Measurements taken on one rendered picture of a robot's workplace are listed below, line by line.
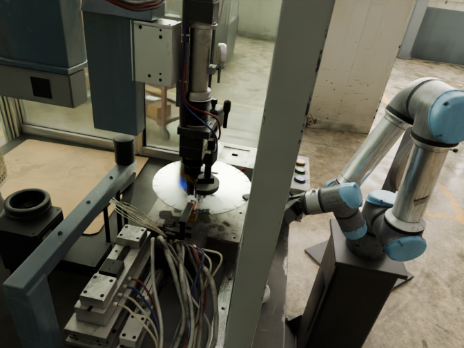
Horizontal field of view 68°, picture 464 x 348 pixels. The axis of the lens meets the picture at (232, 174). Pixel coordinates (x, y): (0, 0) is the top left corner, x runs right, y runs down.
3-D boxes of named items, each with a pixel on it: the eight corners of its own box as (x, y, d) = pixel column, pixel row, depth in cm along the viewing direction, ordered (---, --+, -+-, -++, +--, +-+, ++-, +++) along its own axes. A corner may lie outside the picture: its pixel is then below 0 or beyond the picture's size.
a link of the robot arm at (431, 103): (400, 235, 120) (456, 78, 91) (422, 267, 107) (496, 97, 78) (366, 235, 119) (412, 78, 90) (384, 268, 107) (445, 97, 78)
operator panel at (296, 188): (278, 181, 162) (284, 152, 154) (301, 185, 161) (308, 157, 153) (274, 217, 138) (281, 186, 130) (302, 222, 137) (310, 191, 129)
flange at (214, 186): (190, 194, 110) (190, 187, 109) (184, 175, 119) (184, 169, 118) (223, 191, 114) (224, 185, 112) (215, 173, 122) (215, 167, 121)
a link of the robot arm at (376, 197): (383, 215, 131) (395, 185, 123) (400, 239, 119) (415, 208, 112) (353, 213, 129) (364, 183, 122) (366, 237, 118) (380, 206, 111)
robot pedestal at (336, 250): (353, 331, 184) (406, 221, 145) (366, 412, 150) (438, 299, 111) (279, 314, 188) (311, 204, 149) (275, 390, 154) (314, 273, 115)
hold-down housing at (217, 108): (204, 157, 106) (209, 93, 96) (219, 161, 105) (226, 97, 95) (197, 165, 102) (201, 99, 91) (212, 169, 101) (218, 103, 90)
